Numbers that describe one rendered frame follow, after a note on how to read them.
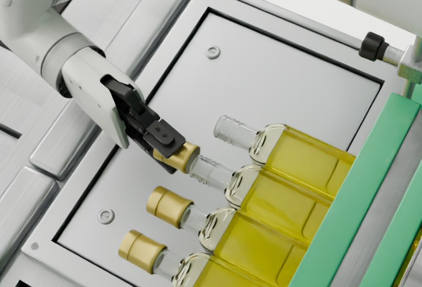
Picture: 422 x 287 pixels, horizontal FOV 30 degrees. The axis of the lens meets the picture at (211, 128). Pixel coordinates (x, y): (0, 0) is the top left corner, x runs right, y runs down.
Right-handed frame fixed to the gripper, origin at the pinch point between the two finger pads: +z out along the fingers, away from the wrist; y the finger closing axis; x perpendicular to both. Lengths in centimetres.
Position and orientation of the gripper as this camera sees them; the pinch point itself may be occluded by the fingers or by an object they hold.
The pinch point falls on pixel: (167, 147)
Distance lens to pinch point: 91.1
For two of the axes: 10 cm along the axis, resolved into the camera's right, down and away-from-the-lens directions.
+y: -0.7, -4.7, -8.8
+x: 7.0, -6.6, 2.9
